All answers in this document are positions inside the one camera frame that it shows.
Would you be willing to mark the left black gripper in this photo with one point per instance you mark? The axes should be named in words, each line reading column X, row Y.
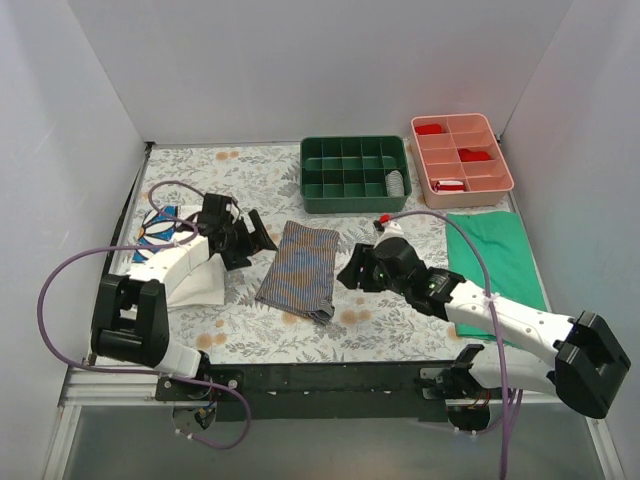
column 245, row 241

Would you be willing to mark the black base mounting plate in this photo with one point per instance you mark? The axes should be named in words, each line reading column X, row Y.
column 361, row 390

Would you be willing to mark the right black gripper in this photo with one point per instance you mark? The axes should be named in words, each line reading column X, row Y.
column 364, row 270

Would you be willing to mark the red rolled cloth middle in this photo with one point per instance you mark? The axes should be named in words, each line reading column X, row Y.
column 468, row 155

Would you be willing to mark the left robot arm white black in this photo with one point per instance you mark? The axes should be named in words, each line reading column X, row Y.
column 130, row 321

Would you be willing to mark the green folded cloth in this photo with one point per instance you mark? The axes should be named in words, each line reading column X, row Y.
column 502, row 243

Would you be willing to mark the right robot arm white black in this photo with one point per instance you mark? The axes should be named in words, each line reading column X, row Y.
column 577, row 359

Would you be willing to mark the white cloth with blue flower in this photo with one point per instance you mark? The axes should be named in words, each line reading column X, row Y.
column 189, row 278

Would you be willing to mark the aluminium frame rail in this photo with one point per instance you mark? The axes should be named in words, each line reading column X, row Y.
column 83, row 388

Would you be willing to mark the pink divided organizer tray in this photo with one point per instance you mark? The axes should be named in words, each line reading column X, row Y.
column 459, row 161

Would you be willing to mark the floral patterned table mat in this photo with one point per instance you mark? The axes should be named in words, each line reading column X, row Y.
column 365, row 326

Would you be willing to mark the dark green divided organizer tray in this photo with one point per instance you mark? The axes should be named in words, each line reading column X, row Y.
column 347, row 174

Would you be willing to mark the red white rolled cloth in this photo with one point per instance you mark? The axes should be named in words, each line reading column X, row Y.
column 449, row 185

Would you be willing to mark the rolled grey striped underwear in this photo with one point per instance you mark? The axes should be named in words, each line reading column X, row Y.
column 394, row 182

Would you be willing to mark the grey striped underwear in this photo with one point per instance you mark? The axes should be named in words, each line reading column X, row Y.
column 394, row 182
column 301, row 277

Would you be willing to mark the red rolled cloth top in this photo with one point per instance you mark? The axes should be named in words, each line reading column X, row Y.
column 429, row 129

